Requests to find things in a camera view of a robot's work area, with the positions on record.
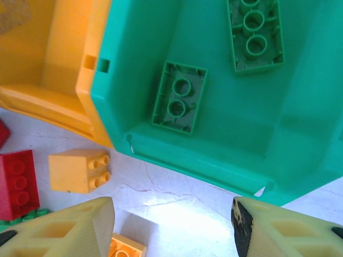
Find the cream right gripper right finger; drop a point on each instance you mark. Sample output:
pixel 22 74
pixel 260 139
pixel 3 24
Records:
pixel 257 242

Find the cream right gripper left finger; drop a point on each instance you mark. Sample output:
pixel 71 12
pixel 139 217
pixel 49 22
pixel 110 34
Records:
pixel 103 227

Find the yellow cube lego brick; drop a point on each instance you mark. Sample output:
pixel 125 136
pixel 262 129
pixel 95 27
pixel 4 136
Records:
pixel 69 171

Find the red lego brick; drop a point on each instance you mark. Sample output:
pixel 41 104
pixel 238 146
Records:
pixel 3 134
pixel 16 182

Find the green plastic bin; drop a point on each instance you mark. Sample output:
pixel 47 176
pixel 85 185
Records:
pixel 241 120

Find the short green lego brick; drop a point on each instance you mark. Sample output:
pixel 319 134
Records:
pixel 179 97

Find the yellow plastic bin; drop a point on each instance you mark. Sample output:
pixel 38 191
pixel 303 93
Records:
pixel 67 40

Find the long green lego brick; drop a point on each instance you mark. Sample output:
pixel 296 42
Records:
pixel 254 29

